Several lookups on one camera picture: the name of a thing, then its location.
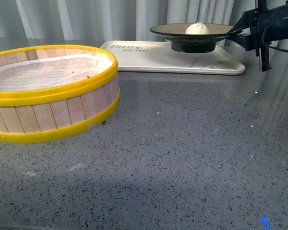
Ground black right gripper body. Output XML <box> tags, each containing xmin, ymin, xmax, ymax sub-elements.
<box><xmin>251</xmin><ymin>1</ymin><xmax>288</xmax><ymax>71</ymax></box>

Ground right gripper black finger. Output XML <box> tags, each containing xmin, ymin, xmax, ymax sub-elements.
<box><xmin>227</xmin><ymin>11</ymin><xmax>256</xmax><ymax>34</ymax></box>
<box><xmin>228</xmin><ymin>34</ymin><xmax>256</xmax><ymax>51</ymax></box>

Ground beige plate with black rim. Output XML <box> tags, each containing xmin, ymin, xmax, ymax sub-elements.
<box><xmin>150</xmin><ymin>23</ymin><xmax>242</xmax><ymax>53</ymax></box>

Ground white steamed bun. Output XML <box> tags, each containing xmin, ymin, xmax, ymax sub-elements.
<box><xmin>185</xmin><ymin>23</ymin><xmax>209</xmax><ymax>35</ymax></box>

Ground white rectangular serving tray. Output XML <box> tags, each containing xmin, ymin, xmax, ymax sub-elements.
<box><xmin>101</xmin><ymin>41</ymin><xmax>245</xmax><ymax>75</ymax></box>

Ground grey pleated curtain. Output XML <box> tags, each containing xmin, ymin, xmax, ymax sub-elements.
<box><xmin>0</xmin><ymin>0</ymin><xmax>255</xmax><ymax>43</ymax></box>

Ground white steamer cloth liner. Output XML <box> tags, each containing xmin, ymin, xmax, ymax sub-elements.
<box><xmin>0</xmin><ymin>54</ymin><xmax>112</xmax><ymax>92</ymax></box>

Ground yellow-rimmed bamboo steamer basket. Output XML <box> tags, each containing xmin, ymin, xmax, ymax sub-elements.
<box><xmin>0</xmin><ymin>45</ymin><xmax>120</xmax><ymax>144</ymax></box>

